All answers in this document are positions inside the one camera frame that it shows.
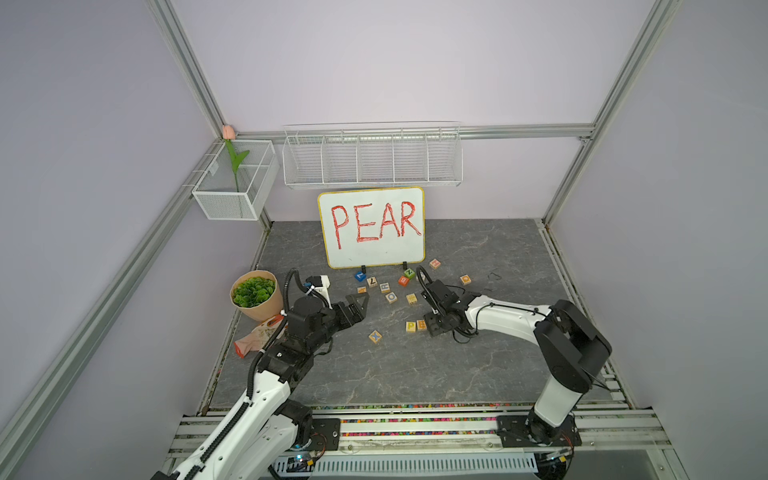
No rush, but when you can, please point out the wooden block letter X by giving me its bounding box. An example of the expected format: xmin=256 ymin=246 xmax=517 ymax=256
xmin=368 ymin=330 xmax=383 ymax=344

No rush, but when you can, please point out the white vented cable duct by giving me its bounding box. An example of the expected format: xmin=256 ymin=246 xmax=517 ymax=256
xmin=273 ymin=452 xmax=539 ymax=479

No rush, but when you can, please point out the potted green plant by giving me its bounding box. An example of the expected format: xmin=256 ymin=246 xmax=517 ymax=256
xmin=230 ymin=270 xmax=284 ymax=323

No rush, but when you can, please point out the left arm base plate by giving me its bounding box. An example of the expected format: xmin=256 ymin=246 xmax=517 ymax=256
xmin=290 ymin=417 xmax=341 ymax=451

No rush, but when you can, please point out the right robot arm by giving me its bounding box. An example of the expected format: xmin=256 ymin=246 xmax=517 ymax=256
xmin=419 ymin=278 xmax=613 ymax=445

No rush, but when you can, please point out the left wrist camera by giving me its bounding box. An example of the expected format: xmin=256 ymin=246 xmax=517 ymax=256
xmin=304 ymin=275 xmax=331 ymax=302

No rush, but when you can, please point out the long white wire basket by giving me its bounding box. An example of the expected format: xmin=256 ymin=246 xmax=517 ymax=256
xmin=282 ymin=121 xmax=464 ymax=189

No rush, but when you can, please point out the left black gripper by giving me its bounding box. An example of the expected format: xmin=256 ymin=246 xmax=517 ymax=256
xmin=308 ymin=292 xmax=368 ymax=352

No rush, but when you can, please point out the small white wire basket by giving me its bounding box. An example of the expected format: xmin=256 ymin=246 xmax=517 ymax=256
xmin=192 ymin=140 xmax=280 ymax=221

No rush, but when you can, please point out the pink snack packet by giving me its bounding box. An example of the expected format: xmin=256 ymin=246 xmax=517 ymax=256
xmin=234 ymin=315 xmax=283 ymax=358

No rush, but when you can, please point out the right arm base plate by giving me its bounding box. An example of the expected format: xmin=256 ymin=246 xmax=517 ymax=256
xmin=496 ymin=414 xmax=582 ymax=448

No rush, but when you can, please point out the pink artificial tulip flower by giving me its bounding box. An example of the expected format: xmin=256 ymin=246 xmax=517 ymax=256
xmin=221 ymin=125 xmax=250 ymax=192

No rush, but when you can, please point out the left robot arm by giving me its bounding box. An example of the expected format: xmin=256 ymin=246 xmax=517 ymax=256
xmin=153 ymin=293 xmax=370 ymax=479

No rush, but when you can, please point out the white board with red PEAR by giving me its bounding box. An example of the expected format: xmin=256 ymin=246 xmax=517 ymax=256
xmin=317 ymin=186 xmax=426 ymax=269

